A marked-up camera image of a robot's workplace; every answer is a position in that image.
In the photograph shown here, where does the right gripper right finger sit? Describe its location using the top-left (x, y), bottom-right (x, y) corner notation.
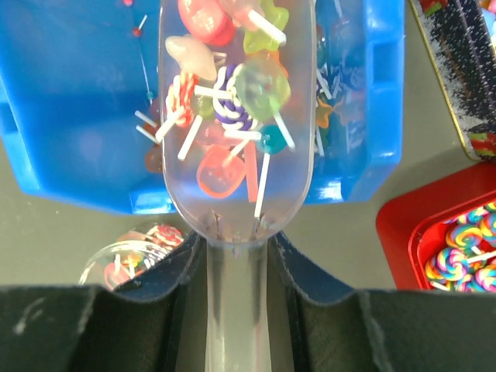
top-left (267, 233), bottom-right (495, 371)

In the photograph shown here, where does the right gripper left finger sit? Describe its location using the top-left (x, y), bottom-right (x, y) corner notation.
top-left (1, 233), bottom-right (206, 371)

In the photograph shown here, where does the blue plastic candy bin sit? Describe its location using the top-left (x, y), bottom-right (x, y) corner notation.
top-left (1, 1), bottom-right (405, 215)

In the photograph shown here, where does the clear plastic scoop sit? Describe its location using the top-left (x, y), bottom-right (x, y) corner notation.
top-left (157, 1), bottom-right (316, 371)

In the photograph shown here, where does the clear glass jar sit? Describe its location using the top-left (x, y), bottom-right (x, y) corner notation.
top-left (78, 222), bottom-right (184, 291)

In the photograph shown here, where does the red tray of swirl lollipops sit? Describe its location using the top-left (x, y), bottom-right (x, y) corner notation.
top-left (376, 163), bottom-right (495, 290)

